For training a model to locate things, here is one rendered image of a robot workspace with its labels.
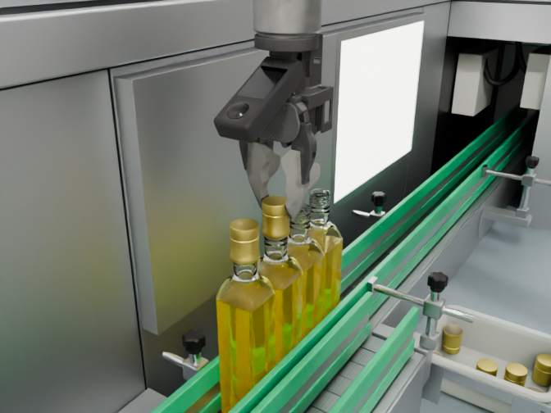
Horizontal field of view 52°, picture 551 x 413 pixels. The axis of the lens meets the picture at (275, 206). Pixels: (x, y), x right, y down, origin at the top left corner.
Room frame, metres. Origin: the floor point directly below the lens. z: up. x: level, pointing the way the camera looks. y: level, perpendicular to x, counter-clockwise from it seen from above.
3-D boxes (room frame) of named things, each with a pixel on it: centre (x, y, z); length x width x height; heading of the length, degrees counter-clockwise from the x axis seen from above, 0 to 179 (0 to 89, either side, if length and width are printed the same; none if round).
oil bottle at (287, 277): (0.64, 0.00, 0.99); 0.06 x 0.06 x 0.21; 57
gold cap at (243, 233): (0.59, 0.04, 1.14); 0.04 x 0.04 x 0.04
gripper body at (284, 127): (0.66, -0.02, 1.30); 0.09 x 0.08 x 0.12; 147
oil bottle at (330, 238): (0.73, -0.06, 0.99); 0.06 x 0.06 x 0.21; 55
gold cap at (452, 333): (0.86, -0.33, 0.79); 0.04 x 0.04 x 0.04
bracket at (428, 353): (0.75, -0.20, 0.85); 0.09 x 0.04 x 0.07; 56
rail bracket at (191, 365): (0.60, 0.12, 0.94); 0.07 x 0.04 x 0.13; 56
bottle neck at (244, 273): (0.59, 0.04, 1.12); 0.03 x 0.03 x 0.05
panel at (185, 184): (1.00, -0.08, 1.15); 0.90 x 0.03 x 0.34; 146
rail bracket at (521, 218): (1.27, -0.58, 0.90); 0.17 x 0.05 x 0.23; 56
